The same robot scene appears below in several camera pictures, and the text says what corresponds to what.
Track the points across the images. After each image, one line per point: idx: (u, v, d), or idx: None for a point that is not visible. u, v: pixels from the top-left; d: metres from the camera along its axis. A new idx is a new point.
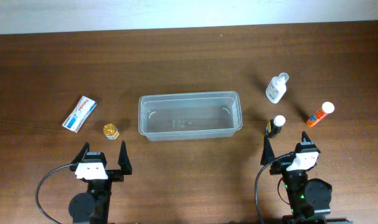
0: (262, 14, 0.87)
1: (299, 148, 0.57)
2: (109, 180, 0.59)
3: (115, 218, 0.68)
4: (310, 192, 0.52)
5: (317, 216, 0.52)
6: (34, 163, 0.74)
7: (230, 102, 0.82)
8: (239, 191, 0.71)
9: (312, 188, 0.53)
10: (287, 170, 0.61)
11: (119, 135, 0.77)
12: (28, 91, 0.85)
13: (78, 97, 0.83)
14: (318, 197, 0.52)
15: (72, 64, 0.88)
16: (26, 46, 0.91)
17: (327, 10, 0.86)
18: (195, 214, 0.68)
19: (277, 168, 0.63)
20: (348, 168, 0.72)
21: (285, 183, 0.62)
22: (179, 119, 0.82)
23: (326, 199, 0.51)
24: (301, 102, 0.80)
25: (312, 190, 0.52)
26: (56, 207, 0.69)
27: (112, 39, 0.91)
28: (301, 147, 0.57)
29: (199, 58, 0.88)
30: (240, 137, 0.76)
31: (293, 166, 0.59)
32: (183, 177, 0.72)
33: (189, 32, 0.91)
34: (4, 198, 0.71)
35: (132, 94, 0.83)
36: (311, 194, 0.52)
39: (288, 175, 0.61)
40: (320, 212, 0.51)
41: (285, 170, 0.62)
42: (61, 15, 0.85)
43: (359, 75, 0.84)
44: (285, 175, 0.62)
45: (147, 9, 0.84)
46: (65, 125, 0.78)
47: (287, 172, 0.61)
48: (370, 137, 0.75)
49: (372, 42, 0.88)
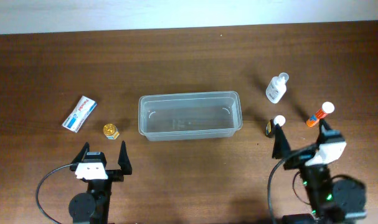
0: (262, 14, 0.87)
1: (324, 139, 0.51)
2: (109, 180, 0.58)
3: (115, 217, 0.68)
4: (340, 193, 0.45)
5: (348, 219, 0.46)
6: (34, 163, 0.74)
7: (230, 102, 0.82)
8: (240, 191, 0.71)
9: (341, 190, 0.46)
10: (306, 164, 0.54)
11: (119, 135, 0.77)
12: (27, 91, 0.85)
13: (78, 97, 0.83)
14: (350, 199, 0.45)
15: (71, 63, 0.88)
16: (25, 45, 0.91)
17: (327, 9, 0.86)
18: (195, 214, 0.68)
19: (294, 163, 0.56)
20: (349, 168, 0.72)
21: (304, 180, 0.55)
22: (179, 118, 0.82)
23: (360, 201, 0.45)
24: (301, 102, 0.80)
25: (342, 192, 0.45)
26: (56, 207, 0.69)
27: (112, 38, 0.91)
28: (327, 138, 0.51)
29: (199, 58, 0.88)
30: (240, 137, 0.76)
31: (317, 160, 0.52)
32: (183, 177, 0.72)
33: (189, 32, 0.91)
34: (2, 198, 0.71)
35: (132, 94, 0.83)
36: (341, 196, 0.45)
39: (306, 171, 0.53)
40: (352, 216, 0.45)
41: (304, 164, 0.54)
42: (60, 15, 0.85)
43: (359, 75, 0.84)
44: (304, 171, 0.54)
45: (147, 9, 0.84)
46: (66, 125, 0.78)
47: (306, 167, 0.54)
48: (370, 137, 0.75)
49: (372, 42, 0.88)
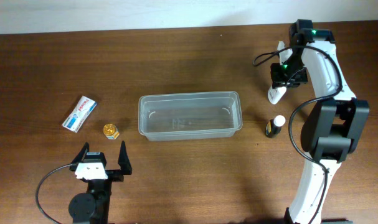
0: (262, 14, 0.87)
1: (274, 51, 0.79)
2: (109, 180, 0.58)
3: (115, 218, 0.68)
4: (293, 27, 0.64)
5: (301, 23, 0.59)
6: (33, 163, 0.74)
7: (230, 102, 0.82)
8: (240, 191, 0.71)
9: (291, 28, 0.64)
10: (279, 65, 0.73)
11: (119, 135, 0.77)
12: (27, 90, 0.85)
13: (77, 97, 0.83)
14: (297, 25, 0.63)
15: (70, 63, 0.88)
16: (24, 45, 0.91)
17: (326, 9, 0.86)
18: (196, 214, 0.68)
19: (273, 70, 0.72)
20: (348, 168, 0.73)
21: (286, 69, 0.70)
22: (179, 118, 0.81)
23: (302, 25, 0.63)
24: (301, 102, 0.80)
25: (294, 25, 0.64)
26: (56, 208, 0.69)
27: (112, 38, 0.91)
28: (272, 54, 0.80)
29: (199, 58, 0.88)
30: (240, 137, 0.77)
31: (280, 58, 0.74)
32: (184, 177, 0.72)
33: (189, 32, 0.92)
34: (2, 199, 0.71)
35: (131, 94, 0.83)
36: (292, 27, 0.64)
39: (281, 66, 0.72)
40: (302, 20, 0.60)
41: (279, 66, 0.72)
42: (60, 14, 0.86)
43: (359, 74, 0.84)
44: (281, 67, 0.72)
45: (147, 9, 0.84)
46: (65, 125, 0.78)
47: (279, 65, 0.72)
48: (369, 136, 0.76)
49: (372, 42, 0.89)
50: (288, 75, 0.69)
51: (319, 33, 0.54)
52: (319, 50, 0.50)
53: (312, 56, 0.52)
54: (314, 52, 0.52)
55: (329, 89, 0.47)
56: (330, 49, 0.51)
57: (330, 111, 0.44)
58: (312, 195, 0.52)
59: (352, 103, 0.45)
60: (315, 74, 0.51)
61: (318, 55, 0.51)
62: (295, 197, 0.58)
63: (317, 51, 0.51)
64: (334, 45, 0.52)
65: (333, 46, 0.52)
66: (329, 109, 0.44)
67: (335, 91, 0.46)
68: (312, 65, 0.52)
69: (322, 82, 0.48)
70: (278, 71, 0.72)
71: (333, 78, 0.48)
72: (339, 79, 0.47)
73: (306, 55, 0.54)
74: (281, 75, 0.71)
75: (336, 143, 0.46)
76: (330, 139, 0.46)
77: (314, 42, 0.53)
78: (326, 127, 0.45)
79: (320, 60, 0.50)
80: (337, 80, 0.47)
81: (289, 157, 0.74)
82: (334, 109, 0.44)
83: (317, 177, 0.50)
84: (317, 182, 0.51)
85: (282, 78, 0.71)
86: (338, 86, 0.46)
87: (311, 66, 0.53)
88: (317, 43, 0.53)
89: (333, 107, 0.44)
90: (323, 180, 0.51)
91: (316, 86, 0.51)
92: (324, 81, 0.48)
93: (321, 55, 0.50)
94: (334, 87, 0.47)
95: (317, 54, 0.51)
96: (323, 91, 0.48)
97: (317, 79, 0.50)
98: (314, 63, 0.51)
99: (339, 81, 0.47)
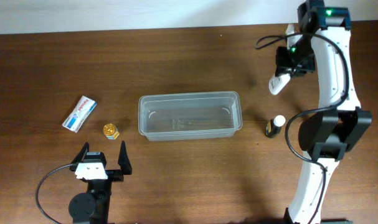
0: (263, 15, 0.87)
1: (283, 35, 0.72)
2: (109, 180, 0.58)
3: (115, 217, 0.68)
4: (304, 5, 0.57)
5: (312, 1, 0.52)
6: (33, 163, 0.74)
7: (230, 102, 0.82)
8: (240, 191, 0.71)
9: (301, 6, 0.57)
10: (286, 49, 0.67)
11: (119, 135, 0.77)
12: (27, 90, 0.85)
13: (77, 97, 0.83)
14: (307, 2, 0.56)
15: (70, 63, 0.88)
16: (24, 44, 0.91)
17: None
18: (196, 214, 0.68)
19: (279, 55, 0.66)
20: (348, 168, 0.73)
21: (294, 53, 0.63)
22: (179, 119, 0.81)
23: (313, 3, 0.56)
24: (301, 102, 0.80)
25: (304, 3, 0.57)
26: (56, 208, 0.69)
27: (112, 38, 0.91)
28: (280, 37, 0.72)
29: (199, 58, 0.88)
30: (240, 137, 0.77)
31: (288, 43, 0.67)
32: (184, 177, 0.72)
33: (189, 32, 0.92)
34: (1, 199, 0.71)
35: (131, 94, 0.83)
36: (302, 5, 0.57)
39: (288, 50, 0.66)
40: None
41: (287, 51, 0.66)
42: (60, 14, 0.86)
43: (359, 74, 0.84)
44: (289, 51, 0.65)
45: (147, 9, 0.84)
46: (65, 125, 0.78)
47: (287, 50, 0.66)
48: (370, 136, 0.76)
49: (372, 42, 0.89)
50: (296, 60, 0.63)
51: (334, 15, 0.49)
52: (330, 43, 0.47)
53: (322, 48, 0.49)
54: (325, 43, 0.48)
55: (334, 96, 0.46)
56: (342, 40, 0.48)
57: (330, 122, 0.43)
58: (311, 195, 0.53)
59: (355, 113, 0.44)
60: (322, 71, 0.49)
61: (329, 48, 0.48)
62: (294, 197, 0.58)
63: (329, 43, 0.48)
64: (348, 33, 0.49)
65: (345, 37, 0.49)
66: (330, 119, 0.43)
67: (339, 100, 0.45)
68: (321, 59, 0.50)
69: (329, 84, 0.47)
70: (284, 56, 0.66)
71: (340, 80, 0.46)
72: (345, 85, 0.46)
73: (316, 43, 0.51)
74: (288, 60, 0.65)
75: (333, 147, 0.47)
76: (328, 144, 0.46)
77: (327, 28, 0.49)
78: (326, 135, 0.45)
79: (330, 55, 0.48)
80: (344, 83, 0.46)
81: (289, 157, 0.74)
82: (335, 119, 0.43)
83: (315, 175, 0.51)
84: (316, 181, 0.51)
85: (288, 62, 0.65)
86: (344, 93, 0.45)
87: (319, 60, 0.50)
88: (329, 31, 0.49)
89: (333, 117, 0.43)
90: (322, 180, 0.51)
91: (322, 84, 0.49)
92: (331, 84, 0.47)
93: (332, 49, 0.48)
94: (340, 93, 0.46)
95: (328, 46, 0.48)
96: (329, 94, 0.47)
97: (324, 77, 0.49)
98: (325, 56, 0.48)
99: (345, 87, 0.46)
